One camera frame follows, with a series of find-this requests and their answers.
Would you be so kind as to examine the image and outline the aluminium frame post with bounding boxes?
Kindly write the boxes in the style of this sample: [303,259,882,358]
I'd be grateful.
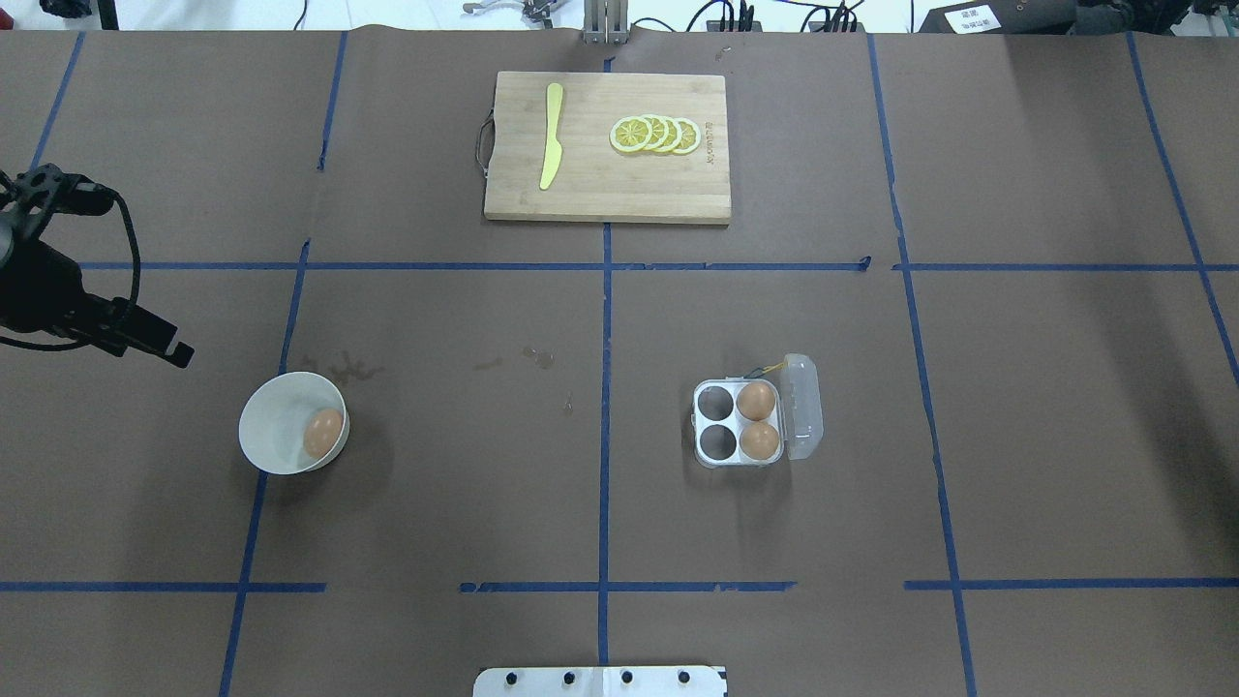
[584,0,631,45]

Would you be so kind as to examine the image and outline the wooden cutting board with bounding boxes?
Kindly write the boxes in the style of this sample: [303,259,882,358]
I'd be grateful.
[484,71,732,227]

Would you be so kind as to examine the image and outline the brown egg from bowl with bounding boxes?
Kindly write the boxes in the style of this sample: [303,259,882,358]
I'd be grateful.
[302,409,344,462]

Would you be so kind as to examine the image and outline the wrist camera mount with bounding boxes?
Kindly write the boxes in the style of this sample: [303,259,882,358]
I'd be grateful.
[1,163,116,241]

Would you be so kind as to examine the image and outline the white bowl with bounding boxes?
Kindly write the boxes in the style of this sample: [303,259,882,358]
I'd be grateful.
[235,371,352,475]

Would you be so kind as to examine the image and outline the white camera pillar with base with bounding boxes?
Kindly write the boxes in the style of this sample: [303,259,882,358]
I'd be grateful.
[472,665,729,696]

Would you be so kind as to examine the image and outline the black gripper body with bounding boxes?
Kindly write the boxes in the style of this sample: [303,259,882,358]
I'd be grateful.
[1,241,130,357]

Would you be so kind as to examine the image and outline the brown egg in box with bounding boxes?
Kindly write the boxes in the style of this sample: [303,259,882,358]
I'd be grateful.
[736,379,778,422]
[740,422,783,462]

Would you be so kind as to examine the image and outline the clear plastic egg box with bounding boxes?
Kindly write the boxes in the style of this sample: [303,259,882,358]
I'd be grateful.
[689,353,825,469]

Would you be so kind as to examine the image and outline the yellow plastic knife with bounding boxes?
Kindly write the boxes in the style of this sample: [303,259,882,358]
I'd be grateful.
[539,82,563,191]

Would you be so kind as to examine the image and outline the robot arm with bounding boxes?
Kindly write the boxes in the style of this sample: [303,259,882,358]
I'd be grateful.
[1,215,195,369]

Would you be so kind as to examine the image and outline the lemon slice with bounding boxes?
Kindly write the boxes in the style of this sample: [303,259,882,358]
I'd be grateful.
[653,116,681,154]
[641,114,670,151]
[670,118,701,156]
[608,116,655,154]

